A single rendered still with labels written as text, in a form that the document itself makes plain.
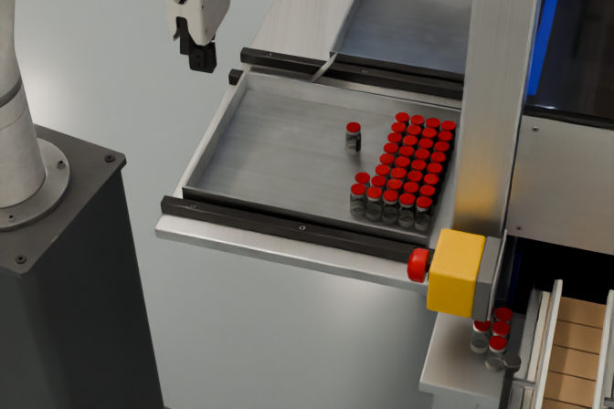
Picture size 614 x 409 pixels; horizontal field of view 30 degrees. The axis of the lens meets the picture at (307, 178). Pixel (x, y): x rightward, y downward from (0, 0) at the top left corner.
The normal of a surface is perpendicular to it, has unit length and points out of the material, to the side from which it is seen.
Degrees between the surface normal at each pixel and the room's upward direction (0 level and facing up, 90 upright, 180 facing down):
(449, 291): 90
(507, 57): 90
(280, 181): 0
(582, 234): 90
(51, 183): 0
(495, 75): 90
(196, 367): 0
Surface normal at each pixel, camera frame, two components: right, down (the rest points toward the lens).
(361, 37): -0.02, -0.71
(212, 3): 0.96, 0.18
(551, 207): -0.28, 0.68
